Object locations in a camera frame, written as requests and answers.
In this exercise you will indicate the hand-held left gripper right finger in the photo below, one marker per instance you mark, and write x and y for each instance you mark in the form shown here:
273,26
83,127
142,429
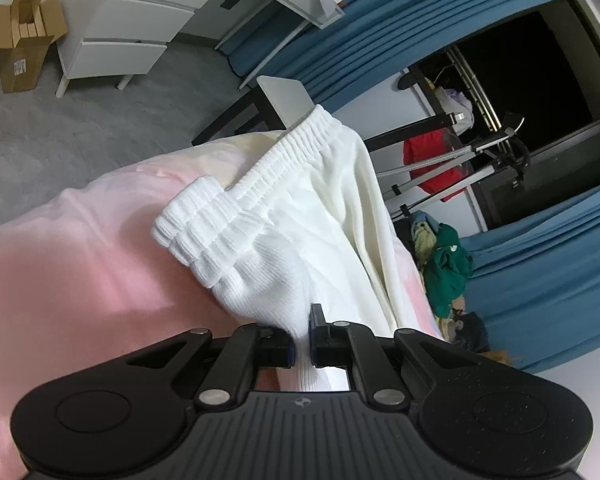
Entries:
318,347

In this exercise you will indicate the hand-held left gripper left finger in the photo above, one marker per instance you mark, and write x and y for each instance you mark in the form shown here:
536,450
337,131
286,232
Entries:
279,352

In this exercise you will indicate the white pants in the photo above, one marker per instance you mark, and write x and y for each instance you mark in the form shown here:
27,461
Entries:
290,225

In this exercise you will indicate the pile of mixed clothes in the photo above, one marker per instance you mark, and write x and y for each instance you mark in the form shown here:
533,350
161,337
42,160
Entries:
452,310

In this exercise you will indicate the chrome clothes rack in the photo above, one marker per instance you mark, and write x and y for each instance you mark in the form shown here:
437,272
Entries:
472,90

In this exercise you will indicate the green garment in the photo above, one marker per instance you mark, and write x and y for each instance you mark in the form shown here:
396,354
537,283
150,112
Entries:
447,267

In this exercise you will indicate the pastel bed blanket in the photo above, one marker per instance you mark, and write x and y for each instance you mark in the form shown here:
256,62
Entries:
95,260

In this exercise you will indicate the red cloth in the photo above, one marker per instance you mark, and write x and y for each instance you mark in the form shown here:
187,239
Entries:
432,160

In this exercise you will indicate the silver tripod stand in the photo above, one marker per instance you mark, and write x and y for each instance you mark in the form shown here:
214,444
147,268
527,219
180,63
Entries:
460,162

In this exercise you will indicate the blue curtain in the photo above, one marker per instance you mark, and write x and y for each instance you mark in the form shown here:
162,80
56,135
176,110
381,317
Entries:
360,30
545,280

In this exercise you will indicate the black chair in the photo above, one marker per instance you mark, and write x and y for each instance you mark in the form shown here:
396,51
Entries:
240,115

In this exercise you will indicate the grey flat panel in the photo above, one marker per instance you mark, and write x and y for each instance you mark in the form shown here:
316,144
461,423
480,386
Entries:
285,99

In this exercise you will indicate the dark window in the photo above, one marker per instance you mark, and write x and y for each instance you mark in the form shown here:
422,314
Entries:
540,85

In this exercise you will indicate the white drawer cabinet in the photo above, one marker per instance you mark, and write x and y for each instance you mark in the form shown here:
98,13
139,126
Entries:
125,15

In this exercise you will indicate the cardboard box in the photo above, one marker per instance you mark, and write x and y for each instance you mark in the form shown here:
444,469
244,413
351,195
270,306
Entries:
22,35

